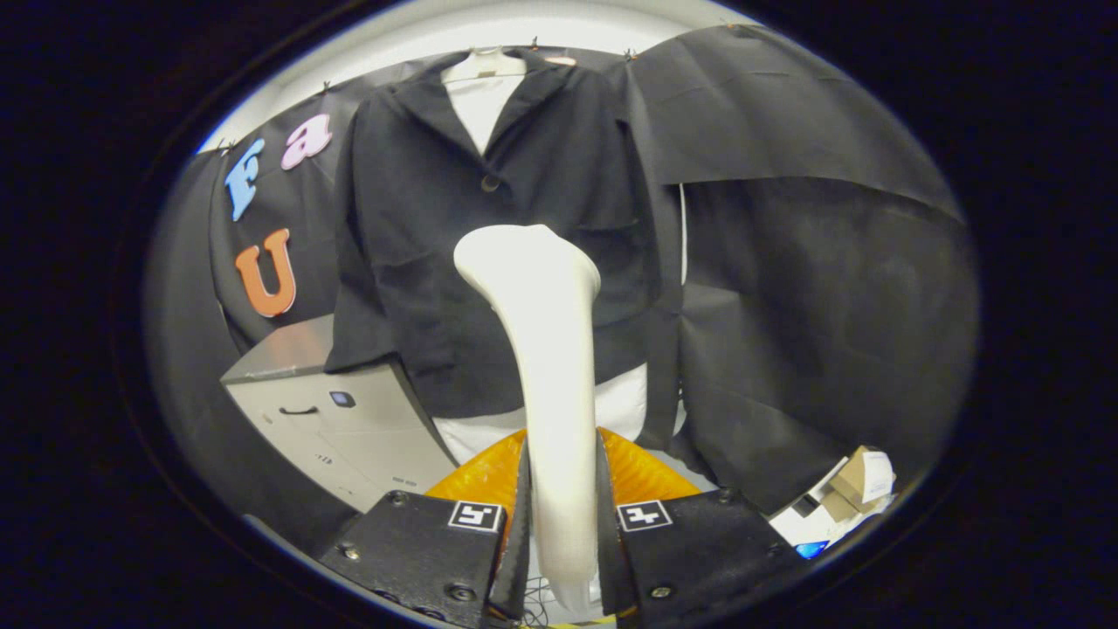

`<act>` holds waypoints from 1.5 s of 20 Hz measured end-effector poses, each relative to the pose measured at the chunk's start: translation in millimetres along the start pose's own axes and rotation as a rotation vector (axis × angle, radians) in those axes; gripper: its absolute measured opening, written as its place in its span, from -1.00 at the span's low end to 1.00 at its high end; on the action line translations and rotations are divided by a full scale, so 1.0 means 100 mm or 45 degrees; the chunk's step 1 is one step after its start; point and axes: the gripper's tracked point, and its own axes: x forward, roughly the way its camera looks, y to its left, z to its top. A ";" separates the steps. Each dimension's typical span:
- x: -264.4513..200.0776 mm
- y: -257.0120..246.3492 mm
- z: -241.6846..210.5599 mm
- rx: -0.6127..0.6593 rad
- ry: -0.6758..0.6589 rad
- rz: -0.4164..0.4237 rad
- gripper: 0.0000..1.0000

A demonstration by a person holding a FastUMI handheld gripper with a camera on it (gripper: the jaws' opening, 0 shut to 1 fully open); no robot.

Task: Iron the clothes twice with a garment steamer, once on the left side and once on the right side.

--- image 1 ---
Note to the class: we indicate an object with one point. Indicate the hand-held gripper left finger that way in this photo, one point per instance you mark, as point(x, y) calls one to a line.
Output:
point(419, 550)

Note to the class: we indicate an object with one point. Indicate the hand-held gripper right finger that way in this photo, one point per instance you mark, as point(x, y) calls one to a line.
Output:
point(699, 550)

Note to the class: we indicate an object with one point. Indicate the white garment steamer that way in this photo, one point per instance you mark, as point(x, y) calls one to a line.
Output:
point(550, 349)

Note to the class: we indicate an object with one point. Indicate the black jacket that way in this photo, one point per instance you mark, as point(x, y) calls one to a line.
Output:
point(410, 262)

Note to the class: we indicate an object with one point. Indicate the white papers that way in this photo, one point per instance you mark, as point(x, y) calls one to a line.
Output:
point(803, 524)

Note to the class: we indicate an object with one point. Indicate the grey cabinet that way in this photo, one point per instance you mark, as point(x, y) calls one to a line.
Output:
point(349, 437)

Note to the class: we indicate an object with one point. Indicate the cardboard box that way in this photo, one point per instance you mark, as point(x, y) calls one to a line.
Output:
point(852, 489)

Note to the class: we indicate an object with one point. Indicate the black backdrop cloth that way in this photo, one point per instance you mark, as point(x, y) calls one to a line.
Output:
point(830, 306)

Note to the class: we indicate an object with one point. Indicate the white mannequin torso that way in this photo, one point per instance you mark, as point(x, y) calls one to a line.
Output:
point(480, 100)

